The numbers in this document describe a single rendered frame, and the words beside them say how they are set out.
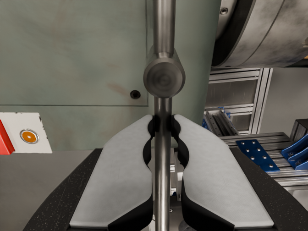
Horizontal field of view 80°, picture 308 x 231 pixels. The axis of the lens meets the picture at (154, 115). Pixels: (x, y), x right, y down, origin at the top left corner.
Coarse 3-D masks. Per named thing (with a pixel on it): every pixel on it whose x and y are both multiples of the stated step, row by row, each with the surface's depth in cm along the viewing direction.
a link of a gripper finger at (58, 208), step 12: (96, 156) 9; (84, 168) 8; (72, 180) 8; (84, 180) 8; (60, 192) 7; (72, 192) 7; (48, 204) 7; (60, 204) 7; (72, 204) 7; (36, 216) 6; (48, 216) 6; (60, 216) 6; (24, 228) 6; (36, 228) 6; (48, 228) 6; (60, 228) 6; (72, 228) 6; (84, 228) 6
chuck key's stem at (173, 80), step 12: (156, 60) 9; (168, 60) 9; (144, 72) 9; (156, 72) 9; (168, 72) 9; (180, 72) 9; (144, 84) 10; (156, 84) 10; (168, 84) 10; (180, 84) 10; (156, 96) 10; (168, 96) 10
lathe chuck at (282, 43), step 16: (288, 0) 22; (304, 0) 22; (288, 16) 23; (304, 16) 23; (272, 32) 25; (288, 32) 25; (304, 32) 25; (272, 48) 27; (288, 48) 27; (304, 48) 27; (256, 64) 32; (272, 64) 32; (288, 64) 32
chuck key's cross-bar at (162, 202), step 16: (160, 0) 9; (160, 16) 9; (160, 32) 10; (160, 48) 10; (160, 112) 12; (160, 128) 13; (160, 144) 13; (160, 160) 13; (160, 176) 14; (160, 192) 14; (160, 208) 14; (160, 224) 15
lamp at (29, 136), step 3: (24, 132) 28; (27, 132) 28; (30, 132) 28; (24, 135) 29; (27, 135) 28; (30, 135) 28; (33, 135) 29; (24, 138) 29; (27, 138) 29; (30, 138) 29; (33, 138) 29; (27, 141) 29; (30, 141) 29; (33, 141) 29
